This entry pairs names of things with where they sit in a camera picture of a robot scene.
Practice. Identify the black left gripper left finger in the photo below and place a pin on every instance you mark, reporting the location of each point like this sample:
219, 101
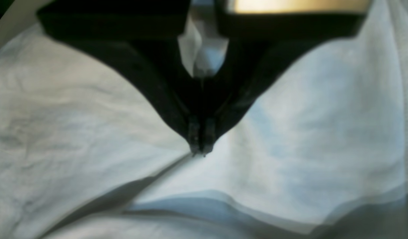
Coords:
139, 40

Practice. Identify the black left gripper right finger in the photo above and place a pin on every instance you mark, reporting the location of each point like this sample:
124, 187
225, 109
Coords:
264, 38

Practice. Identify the white t-shirt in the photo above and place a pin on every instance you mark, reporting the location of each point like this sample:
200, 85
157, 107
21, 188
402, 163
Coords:
322, 154

